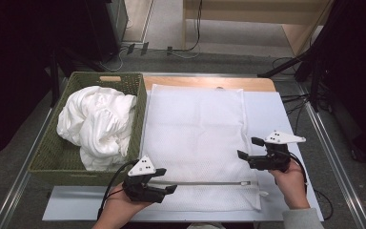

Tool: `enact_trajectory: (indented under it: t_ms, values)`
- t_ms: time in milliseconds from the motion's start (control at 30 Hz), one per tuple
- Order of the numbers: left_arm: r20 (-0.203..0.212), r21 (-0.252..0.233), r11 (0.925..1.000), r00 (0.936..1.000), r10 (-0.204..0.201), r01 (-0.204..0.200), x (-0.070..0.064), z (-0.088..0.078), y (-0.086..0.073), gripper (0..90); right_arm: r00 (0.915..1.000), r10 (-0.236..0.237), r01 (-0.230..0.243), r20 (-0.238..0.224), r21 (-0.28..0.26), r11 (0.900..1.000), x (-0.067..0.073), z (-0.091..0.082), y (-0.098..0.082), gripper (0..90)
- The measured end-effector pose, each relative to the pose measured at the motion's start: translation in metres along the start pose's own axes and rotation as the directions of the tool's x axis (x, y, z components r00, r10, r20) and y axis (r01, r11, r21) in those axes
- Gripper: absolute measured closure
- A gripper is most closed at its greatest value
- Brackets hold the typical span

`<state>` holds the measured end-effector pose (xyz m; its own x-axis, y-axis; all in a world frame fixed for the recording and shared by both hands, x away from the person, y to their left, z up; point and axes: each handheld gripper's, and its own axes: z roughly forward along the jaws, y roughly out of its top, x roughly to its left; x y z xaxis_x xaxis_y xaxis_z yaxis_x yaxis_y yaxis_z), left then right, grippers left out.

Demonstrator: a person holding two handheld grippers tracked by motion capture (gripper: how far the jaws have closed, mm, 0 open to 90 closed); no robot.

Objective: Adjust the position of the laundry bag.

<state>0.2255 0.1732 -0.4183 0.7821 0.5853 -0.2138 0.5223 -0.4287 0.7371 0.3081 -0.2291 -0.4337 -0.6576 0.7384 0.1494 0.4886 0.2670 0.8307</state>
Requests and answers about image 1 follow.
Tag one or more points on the dark curtain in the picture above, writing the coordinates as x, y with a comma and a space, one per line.
12, 63
355, 63

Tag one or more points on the person's left hand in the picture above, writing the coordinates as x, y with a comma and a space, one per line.
117, 210

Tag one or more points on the person's right hand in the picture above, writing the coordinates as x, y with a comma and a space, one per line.
292, 187

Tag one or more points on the metal frame rail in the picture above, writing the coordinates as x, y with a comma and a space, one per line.
336, 165
22, 181

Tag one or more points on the black cabinet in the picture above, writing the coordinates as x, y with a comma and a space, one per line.
105, 28

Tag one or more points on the black metal stand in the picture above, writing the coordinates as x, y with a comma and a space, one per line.
282, 66

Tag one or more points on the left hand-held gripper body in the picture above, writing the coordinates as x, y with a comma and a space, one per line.
139, 191

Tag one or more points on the light wooden desk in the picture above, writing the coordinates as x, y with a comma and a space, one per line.
251, 16

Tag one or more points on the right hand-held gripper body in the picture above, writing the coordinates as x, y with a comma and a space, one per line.
273, 162

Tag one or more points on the white mesh laundry bag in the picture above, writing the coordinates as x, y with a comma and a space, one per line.
197, 133

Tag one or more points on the white garment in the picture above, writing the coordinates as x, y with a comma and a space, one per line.
95, 124

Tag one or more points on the green woven basket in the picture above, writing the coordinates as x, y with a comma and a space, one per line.
49, 159

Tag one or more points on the black metal post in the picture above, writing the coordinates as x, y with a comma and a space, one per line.
54, 86

